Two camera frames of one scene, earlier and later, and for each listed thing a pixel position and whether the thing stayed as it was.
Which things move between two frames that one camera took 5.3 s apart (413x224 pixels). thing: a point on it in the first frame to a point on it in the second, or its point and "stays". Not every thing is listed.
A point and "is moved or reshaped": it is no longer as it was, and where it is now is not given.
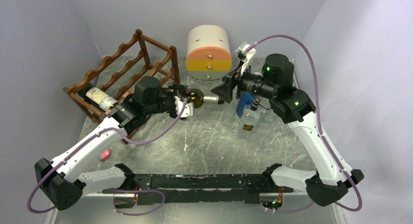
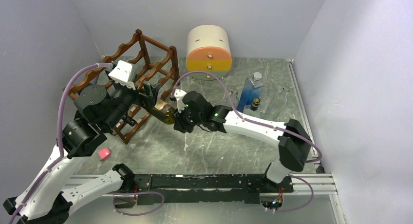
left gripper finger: [179, 87] to [152, 91]
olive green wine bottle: [197, 98] is moved or reshaped
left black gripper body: [168, 102] to [131, 96]
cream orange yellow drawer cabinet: [209, 55] stays
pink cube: [105, 154] stays
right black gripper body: [252, 83] to [186, 120]
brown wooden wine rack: [99, 92] stays
